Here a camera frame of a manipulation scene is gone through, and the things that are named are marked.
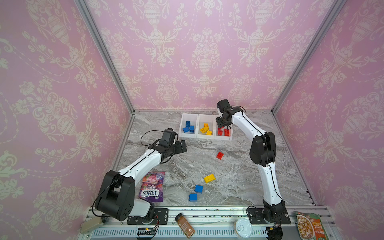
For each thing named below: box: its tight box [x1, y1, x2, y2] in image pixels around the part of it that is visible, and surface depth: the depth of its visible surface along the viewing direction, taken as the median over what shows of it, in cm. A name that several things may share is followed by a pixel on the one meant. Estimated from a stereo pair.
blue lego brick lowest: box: [189, 193, 198, 202], surface depth 83 cm
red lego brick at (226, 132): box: [224, 128, 230, 137], surface depth 108 cm
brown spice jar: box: [174, 212, 196, 239], surface depth 70 cm
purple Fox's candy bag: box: [138, 171, 166, 203], surface depth 83 cm
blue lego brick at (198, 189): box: [194, 185, 204, 194], surface depth 86 cm
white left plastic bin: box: [179, 113, 199, 138], surface depth 108 cm
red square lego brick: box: [216, 151, 224, 160], surface depth 96 cm
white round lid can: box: [233, 218, 253, 239], surface depth 67 cm
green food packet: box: [293, 211, 328, 240], surface depth 72 cm
